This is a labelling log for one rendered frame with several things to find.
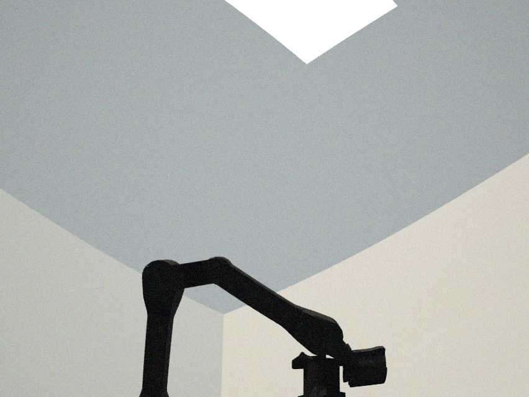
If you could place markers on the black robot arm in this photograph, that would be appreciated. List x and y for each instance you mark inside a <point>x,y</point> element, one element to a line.
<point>163,283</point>

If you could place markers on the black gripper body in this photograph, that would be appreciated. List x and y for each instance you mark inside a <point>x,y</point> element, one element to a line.
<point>323,391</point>

